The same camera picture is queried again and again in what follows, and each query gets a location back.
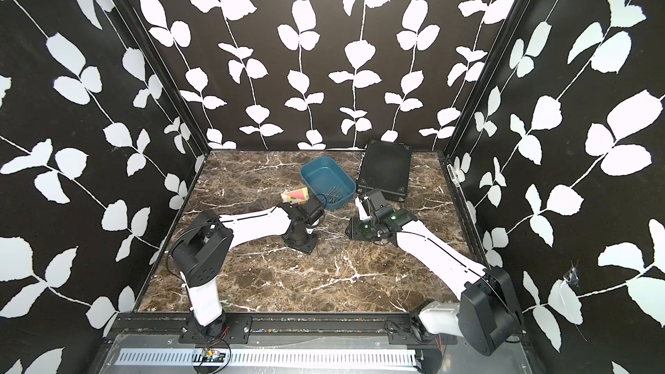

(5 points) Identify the steel nail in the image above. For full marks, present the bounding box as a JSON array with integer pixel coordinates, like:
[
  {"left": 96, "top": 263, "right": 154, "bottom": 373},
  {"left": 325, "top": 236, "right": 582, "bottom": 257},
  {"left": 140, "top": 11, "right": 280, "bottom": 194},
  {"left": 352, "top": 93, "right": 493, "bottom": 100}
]
[{"left": 323, "top": 186, "right": 343, "bottom": 205}]

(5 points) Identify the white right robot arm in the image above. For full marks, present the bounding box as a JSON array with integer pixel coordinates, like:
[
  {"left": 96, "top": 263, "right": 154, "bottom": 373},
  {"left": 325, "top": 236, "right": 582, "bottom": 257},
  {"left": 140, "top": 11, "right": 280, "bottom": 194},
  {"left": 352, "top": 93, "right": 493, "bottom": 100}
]
[{"left": 346, "top": 210, "right": 523, "bottom": 356}]

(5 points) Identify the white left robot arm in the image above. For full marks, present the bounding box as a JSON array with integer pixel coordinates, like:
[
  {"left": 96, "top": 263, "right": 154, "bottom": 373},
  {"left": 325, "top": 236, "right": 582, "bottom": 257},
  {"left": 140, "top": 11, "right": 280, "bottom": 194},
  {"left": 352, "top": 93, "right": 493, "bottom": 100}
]
[{"left": 171, "top": 199, "right": 325, "bottom": 327}]

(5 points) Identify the yellow playing card box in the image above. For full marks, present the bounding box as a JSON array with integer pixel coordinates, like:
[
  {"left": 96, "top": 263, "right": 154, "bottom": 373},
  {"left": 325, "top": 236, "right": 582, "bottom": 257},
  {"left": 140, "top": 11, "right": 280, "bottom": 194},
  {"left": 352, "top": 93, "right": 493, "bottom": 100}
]
[{"left": 281, "top": 187, "right": 309, "bottom": 204}]

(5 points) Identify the teal plastic storage box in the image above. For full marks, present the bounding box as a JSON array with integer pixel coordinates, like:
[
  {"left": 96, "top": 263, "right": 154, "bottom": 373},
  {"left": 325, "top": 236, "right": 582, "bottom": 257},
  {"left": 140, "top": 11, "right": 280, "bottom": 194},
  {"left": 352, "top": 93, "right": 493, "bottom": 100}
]
[{"left": 300, "top": 157, "right": 356, "bottom": 211}]

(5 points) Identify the white perforated strip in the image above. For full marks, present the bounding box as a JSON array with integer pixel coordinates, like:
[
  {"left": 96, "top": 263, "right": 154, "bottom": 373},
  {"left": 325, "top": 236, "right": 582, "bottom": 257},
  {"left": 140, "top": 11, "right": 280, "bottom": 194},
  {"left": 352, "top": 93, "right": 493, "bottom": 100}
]
[{"left": 112, "top": 348, "right": 418, "bottom": 370}]

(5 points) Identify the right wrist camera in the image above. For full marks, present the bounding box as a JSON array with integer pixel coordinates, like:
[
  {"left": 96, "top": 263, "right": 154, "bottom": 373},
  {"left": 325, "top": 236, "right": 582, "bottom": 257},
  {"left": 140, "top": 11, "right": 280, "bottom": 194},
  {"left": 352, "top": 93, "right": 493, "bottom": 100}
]
[{"left": 354, "top": 189, "right": 394, "bottom": 221}]

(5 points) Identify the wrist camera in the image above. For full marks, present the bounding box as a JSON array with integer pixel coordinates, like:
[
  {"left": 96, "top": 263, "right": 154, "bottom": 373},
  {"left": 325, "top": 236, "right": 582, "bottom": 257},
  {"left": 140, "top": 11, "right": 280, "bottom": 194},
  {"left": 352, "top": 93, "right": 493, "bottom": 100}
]
[
  {"left": 301, "top": 197, "right": 325, "bottom": 227},
  {"left": 354, "top": 189, "right": 394, "bottom": 221}
]

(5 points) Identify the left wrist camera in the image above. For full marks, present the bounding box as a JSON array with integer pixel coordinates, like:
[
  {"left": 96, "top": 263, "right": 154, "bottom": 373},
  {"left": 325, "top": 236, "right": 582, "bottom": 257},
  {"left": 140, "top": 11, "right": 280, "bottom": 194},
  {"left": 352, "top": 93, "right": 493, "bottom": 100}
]
[{"left": 301, "top": 197, "right": 325, "bottom": 227}]

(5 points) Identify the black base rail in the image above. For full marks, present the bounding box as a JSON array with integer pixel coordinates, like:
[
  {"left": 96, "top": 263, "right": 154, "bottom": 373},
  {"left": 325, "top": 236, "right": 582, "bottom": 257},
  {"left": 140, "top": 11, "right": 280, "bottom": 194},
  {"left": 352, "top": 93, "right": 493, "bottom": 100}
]
[{"left": 178, "top": 312, "right": 526, "bottom": 346}]

